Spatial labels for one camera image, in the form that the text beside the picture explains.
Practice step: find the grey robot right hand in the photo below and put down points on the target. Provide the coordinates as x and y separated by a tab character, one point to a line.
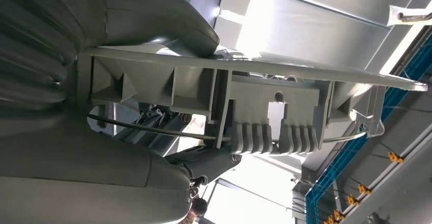
84	168

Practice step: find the blue metal frame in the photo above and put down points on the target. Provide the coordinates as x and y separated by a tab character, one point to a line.
332	178

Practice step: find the yellow clip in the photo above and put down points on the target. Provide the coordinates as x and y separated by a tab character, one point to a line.
364	189
339	215
328	220
353	201
395	157

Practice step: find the person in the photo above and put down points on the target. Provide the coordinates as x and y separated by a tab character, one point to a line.
199	207

